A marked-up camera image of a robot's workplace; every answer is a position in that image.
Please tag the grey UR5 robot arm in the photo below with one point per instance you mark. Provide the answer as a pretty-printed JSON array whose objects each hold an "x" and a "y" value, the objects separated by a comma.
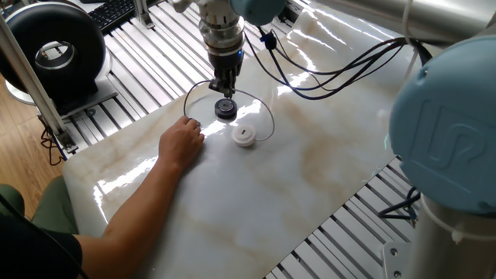
[{"x": 445, "y": 124}]

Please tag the person's bare forearm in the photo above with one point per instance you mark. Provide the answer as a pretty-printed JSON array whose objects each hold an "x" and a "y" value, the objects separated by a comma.
[{"x": 131, "y": 221}]

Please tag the short aluminium post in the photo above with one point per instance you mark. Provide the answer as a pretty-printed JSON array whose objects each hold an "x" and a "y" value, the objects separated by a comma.
[{"x": 143, "y": 15}]

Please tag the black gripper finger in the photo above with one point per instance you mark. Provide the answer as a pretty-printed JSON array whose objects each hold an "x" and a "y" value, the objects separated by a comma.
[
  {"x": 231, "y": 85},
  {"x": 218, "y": 85}
]

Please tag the person's bare hand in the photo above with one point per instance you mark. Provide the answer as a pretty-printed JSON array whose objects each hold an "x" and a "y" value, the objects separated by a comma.
[{"x": 180, "y": 143}]

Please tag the aluminium frame post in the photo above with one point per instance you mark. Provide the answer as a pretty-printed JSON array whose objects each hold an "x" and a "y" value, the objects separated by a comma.
[{"x": 31, "y": 85}]

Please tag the black shirt sleeve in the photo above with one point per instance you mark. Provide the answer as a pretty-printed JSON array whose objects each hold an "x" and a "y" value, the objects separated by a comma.
[{"x": 35, "y": 252}]

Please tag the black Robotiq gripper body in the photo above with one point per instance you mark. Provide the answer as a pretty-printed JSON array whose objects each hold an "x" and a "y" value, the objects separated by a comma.
[{"x": 226, "y": 64}]

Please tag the black round USB hub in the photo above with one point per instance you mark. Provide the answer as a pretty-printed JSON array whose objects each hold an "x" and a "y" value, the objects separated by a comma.
[{"x": 226, "y": 109}]

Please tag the white round USB hub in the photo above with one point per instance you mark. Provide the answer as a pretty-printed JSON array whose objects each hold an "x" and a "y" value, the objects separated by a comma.
[{"x": 244, "y": 135}]

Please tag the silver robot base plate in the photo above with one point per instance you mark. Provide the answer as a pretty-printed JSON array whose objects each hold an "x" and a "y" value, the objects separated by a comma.
[{"x": 395, "y": 259}]

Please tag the grey device base plate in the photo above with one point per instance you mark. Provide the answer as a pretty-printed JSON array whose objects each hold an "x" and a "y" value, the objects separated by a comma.
[{"x": 97, "y": 91}]

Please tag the black computer keyboard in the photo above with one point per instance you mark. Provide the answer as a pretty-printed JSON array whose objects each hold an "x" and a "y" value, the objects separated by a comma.
[{"x": 112, "y": 13}]

